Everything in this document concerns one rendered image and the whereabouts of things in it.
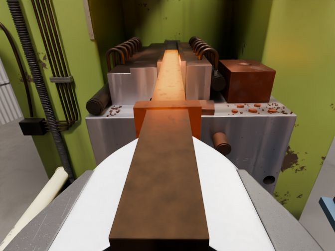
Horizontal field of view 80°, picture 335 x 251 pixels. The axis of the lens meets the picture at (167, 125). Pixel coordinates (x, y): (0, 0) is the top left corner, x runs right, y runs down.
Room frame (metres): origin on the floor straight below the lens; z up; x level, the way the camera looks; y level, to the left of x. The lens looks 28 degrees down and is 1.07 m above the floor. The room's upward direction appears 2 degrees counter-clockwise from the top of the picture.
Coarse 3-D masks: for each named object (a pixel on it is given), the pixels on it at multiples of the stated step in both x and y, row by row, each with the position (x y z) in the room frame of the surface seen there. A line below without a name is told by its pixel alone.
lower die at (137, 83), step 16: (144, 48) 0.75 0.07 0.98; (160, 48) 0.65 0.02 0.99; (128, 64) 0.47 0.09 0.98; (144, 64) 0.42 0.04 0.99; (160, 64) 0.39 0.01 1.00; (192, 64) 0.39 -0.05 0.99; (208, 64) 0.39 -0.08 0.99; (112, 80) 0.39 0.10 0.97; (128, 80) 0.39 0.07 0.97; (144, 80) 0.39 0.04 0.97; (192, 80) 0.38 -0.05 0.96; (208, 80) 0.38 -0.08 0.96; (112, 96) 0.39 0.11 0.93; (128, 96) 0.39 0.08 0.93; (144, 96) 0.39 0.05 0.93; (192, 96) 0.38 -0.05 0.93; (208, 96) 0.38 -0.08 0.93
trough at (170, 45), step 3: (168, 42) 0.78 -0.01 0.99; (171, 42) 0.78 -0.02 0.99; (174, 42) 0.78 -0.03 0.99; (168, 45) 0.76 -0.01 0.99; (171, 45) 0.76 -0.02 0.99; (174, 45) 0.75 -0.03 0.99; (177, 45) 0.64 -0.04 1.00; (168, 48) 0.68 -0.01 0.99; (171, 48) 0.68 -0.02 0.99; (174, 48) 0.68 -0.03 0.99; (177, 48) 0.61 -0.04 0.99
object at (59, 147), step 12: (12, 0) 0.52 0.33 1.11; (12, 12) 0.52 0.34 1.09; (24, 24) 0.52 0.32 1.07; (24, 36) 0.52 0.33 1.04; (24, 48) 0.51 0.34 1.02; (36, 60) 0.53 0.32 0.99; (36, 72) 0.52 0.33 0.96; (36, 84) 0.51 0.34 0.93; (48, 108) 0.52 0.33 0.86; (48, 120) 0.52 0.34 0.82; (60, 144) 0.52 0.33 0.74; (60, 156) 0.51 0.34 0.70; (72, 180) 0.52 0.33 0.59
